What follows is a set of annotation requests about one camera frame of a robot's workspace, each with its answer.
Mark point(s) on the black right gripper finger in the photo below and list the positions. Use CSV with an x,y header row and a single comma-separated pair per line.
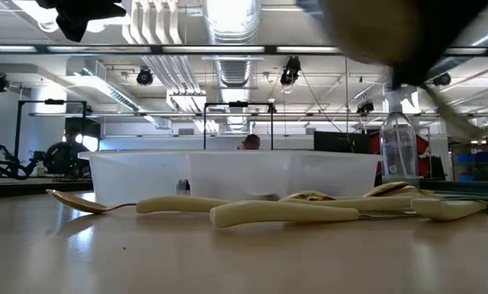
x,y
415,67

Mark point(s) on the black fork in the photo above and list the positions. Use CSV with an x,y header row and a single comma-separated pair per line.
x,y
183,185

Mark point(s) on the clear plastic compartment tray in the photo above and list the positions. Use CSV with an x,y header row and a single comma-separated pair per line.
x,y
227,175

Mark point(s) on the black horizontal rig beam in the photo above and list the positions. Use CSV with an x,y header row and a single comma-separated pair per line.
x,y
104,49

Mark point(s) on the clear spray bottle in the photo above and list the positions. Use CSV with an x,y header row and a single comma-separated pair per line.
x,y
399,151

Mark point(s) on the large black monitor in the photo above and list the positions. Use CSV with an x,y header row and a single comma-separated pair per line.
x,y
337,143

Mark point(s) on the small black monitor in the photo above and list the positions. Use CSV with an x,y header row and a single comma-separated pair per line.
x,y
84,124

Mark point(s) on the blue bin shelving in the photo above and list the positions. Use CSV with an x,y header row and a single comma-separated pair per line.
x,y
474,159

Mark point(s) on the person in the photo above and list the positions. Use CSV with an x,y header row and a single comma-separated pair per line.
x,y
251,142
65,157

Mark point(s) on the black distant robot arms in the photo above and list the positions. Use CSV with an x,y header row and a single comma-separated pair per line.
x,y
6,163

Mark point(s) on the black rectangular gantry frame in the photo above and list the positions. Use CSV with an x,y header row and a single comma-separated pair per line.
x,y
237,104
31,102

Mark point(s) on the black table frame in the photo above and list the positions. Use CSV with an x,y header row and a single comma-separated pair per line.
x,y
464,184

